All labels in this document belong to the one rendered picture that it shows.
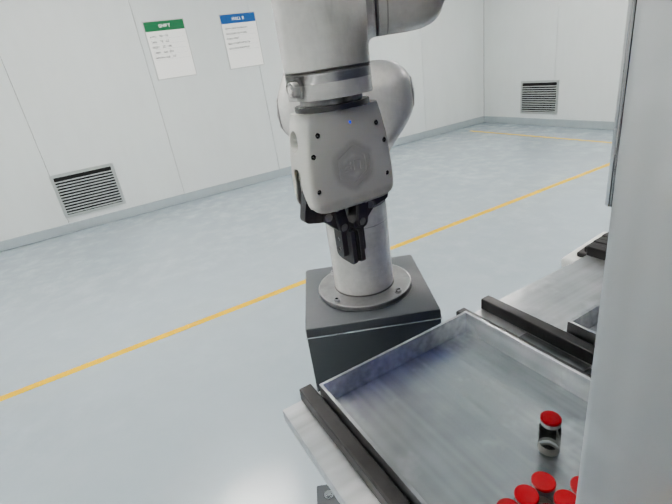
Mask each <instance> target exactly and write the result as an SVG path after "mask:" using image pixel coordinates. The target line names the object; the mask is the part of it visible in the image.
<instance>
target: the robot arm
mask: <svg viewBox="0 0 672 504"><path fill-rule="evenodd" d="M444 1H445V0H271V3H272V8H273V14H274V20H275V26H276V31H277V37H278V43H279V48H280V54H281V60H282V65H283V71H284V73H283V76H282V80H281V84H280V87H279V92H278V98H277V101H276V102H277V116H278V119H279V122H280V127H281V128H282V129H283V131H284V132H285V133H286V134H287V135H288V136H289V144H290V160H291V169H292V177H293V184H294V190H295V195H296V198H297V201H298V203H299V204H300V205H301V206H300V219H301V220H302V221H303V222H305V223H307V224H316V223H325V224H326V231H327V237H328V243H329V249H330V256H331V262H332V268H333V270H332V271H331V273H330V274H328V275H327V276H326V277H325V278H324V279H323V280H322V281H321V283H320V285H319V294H320V297H321V299H322V301H323V302H325V303H326V304H327V305H329V306H331V307H333V308H336V309H340V310H345V311H369V310H375V309H380V308H383V307H386V306H389V305H391V304H394V303H396V302H398V301H399V300H401V299H402V298H403V297H404V296H406V294H407V293H408V292H409V290H410V288H411V278H410V275H409V273H408V272H407V271H406V270H405V269H403V268H401V267H399V266H397V265H394V264H392V259H391V249H390V239H389V229H388V218H387V207H386V198H387V197H388V192H389V191H390V190H391V189H392V187H393V173H392V164H391V157H390V150H391V148H392V146H393V144H394V143H395V141H396V140H397V138H398V136H399V135H400V133H401V132H402V130H403V129H404V127H405V126H406V124H407V122H408V120H409V118H410V116H411V113H412V110H413V106H414V103H415V101H414V87H413V82H412V78H411V76H410V75H409V73H408V72H407V71H406V69H405V68H404V67H403V66H401V65H400V64H398V63H397V62H394V61H391V60H371V61H370V55H369V41H370V39H372V38H373V37H377V36H384V35H390V34H397V33H403V32H408V31H413V30H417V29H421V28H423V27H425V26H427V25H429V24H431V23H432V22H434V21H435V20H436V19H437V17H438V16H439V14H440V13H441V11H442V8H443V5H444Z"/></svg>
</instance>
